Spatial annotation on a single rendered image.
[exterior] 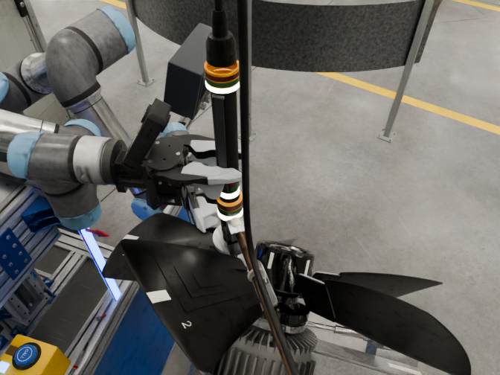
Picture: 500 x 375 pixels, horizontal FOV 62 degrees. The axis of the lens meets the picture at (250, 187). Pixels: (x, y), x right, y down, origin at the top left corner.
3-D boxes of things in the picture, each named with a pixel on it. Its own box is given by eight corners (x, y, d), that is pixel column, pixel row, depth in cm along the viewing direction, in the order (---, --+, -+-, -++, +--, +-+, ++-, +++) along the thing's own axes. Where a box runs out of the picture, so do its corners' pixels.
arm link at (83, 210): (106, 186, 82) (90, 144, 74) (103, 231, 75) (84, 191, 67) (65, 191, 81) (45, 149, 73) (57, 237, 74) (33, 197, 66)
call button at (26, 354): (30, 369, 82) (26, 366, 81) (13, 363, 83) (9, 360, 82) (42, 350, 85) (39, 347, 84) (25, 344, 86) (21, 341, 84)
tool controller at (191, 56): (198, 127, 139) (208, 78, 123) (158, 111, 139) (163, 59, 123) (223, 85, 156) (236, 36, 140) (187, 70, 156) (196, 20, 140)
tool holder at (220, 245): (260, 259, 74) (260, 226, 67) (222, 269, 73) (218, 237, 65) (244, 221, 80) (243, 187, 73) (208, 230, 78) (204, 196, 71)
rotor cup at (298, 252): (309, 312, 88) (323, 251, 89) (306, 331, 74) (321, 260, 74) (244, 293, 91) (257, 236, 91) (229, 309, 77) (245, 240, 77)
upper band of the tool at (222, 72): (244, 91, 51) (244, 71, 49) (210, 98, 50) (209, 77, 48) (234, 73, 54) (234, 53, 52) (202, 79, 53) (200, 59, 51)
